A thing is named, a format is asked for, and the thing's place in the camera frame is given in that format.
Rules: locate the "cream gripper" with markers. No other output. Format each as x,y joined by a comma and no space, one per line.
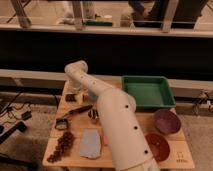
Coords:
81,97

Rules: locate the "black rectangular eraser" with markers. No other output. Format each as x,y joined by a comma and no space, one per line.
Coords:
70,98

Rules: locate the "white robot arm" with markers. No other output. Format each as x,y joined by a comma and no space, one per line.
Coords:
127,143

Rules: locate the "green plastic tray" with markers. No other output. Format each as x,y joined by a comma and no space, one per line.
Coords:
149,92

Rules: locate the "small metal cup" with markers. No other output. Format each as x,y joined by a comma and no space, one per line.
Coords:
93,114

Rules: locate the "wooden folding table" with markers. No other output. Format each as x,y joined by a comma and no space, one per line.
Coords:
180,157

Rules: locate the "orange carrot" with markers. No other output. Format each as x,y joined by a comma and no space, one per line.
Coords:
104,139

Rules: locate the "bunch of dark grapes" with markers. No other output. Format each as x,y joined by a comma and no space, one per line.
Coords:
64,143

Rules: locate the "grey folded cloth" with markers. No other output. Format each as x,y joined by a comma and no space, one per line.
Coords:
90,144

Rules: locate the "green box on shelf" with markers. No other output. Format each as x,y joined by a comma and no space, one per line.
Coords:
98,23

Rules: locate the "purple bowl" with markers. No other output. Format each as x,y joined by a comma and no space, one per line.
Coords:
166,121

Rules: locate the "red orange bowl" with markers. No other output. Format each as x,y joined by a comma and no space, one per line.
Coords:
159,146

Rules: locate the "black handled knife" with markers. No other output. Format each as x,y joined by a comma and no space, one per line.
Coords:
78,110

